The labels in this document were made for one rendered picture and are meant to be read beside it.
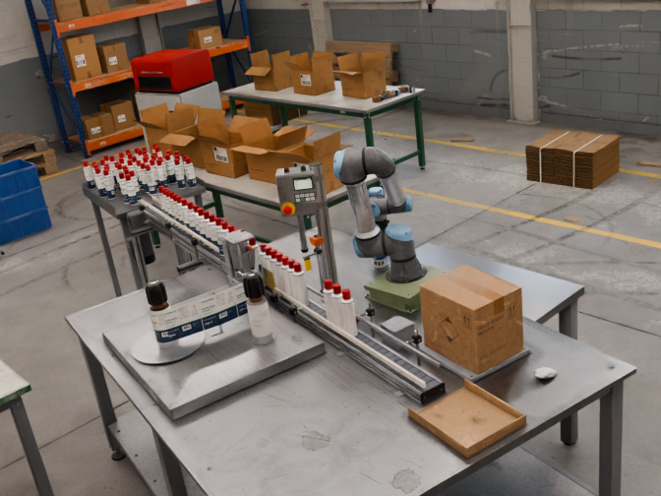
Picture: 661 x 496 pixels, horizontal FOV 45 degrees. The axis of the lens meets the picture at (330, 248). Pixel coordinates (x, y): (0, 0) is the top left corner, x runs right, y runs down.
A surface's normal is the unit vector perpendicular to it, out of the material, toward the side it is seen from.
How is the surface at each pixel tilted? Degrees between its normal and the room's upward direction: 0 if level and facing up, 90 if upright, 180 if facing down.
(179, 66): 90
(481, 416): 0
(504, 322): 90
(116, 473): 0
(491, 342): 90
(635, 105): 90
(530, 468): 1
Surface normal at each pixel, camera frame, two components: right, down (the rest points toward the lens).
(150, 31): 0.68, 0.22
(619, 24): -0.72, 0.36
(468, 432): -0.12, -0.91
